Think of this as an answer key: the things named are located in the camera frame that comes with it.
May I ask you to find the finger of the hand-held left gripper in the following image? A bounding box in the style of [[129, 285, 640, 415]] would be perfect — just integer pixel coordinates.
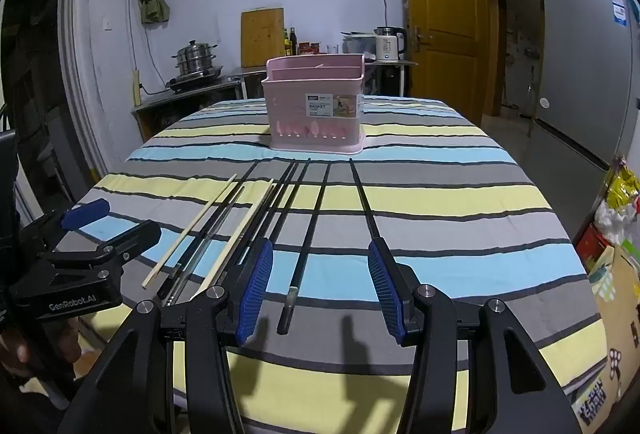
[[39, 219, 163, 276], [19, 198, 111, 249]]

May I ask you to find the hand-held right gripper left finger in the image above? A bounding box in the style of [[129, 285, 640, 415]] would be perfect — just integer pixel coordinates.
[[60, 238, 275, 434]]

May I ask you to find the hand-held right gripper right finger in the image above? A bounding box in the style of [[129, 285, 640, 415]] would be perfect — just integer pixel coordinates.
[[367, 238, 584, 434]]

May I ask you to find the light wooden chopstick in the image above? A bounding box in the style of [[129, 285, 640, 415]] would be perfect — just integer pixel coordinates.
[[198, 180, 277, 294], [142, 174, 238, 290]]

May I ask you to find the grey metal chopstick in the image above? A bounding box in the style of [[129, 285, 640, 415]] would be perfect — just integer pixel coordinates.
[[167, 185, 247, 307]]

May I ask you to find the black chopstick with pale band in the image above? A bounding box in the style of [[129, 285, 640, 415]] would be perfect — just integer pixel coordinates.
[[276, 161, 333, 335]]

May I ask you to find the pink plastic utensil basket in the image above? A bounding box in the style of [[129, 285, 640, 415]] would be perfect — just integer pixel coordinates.
[[261, 54, 368, 152]]

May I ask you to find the person's left hand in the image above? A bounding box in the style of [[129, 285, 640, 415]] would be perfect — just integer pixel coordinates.
[[0, 320, 84, 396]]

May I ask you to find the striped tablecloth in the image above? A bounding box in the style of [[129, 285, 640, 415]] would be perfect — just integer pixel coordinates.
[[75, 96, 609, 434]]

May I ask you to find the low dark side table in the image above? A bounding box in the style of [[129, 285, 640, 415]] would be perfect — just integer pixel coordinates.
[[131, 80, 244, 143]]

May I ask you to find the black gas stove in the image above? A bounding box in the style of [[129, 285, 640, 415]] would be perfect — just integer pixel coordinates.
[[165, 66, 225, 93]]

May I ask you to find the stainless steel steamer pot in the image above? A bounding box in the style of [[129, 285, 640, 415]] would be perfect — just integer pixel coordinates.
[[173, 40, 219, 78]]

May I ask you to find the red box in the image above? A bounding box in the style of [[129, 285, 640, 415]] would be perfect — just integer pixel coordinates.
[[574, 223, 614, 273]]

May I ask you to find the stainless steel work table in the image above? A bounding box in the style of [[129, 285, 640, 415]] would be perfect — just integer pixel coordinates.
[[227, 58, 419, 101]]

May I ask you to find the brown cardboard box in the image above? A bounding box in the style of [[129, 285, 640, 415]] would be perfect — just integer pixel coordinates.
[[574, 241, 640, 434]]

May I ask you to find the wooden cutting board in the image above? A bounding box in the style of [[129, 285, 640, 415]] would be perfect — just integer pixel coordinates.
[[241, 7, 286, 69]]

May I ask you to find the white plastic bag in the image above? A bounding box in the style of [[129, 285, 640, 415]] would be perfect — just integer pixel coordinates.
[[594, 198, 640, 246]]

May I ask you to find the white electric kettle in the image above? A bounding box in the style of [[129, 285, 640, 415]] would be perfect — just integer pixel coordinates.
[[374, 26, 409, 63]]

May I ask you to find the clear plastic lidded container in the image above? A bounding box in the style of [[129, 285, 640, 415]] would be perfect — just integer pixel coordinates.
[[341, 31, 379, 57]]

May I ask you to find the yellow snack bag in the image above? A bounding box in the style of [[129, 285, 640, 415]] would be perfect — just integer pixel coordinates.
[[606, 158, 640, 216]]

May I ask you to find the yellow wooden door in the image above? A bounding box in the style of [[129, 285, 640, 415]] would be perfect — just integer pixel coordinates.
[[399, 0, 489, 128]]

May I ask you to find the grey refrigerator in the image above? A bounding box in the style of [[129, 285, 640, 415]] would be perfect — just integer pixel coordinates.
[[522, 0, 640, 176]]

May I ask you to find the white arched door frame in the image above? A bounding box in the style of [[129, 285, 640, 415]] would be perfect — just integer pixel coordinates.
[[56, 0, 127, 181]]

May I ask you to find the white wall cable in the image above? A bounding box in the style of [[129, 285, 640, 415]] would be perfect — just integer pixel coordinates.
[[127, 0, 168, 94]]

